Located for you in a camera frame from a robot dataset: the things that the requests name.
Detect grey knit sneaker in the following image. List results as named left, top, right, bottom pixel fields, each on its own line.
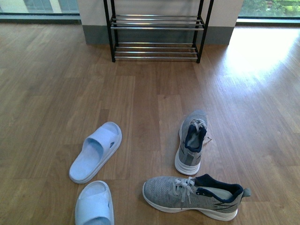
left=174, top=110, right=208, bottom=175

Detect black metal shoe rack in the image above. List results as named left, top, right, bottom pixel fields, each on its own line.
left=104, top=0, right=214, bottom=63

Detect grey knit sneaker sideways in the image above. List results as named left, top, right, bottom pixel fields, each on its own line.
left=142, top=174, right=251, bottom=221

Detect light blue slipper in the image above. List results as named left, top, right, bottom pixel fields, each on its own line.
left=69, top=122, right=122, bottom=184
left=75, top=180, right=114, bottom=225

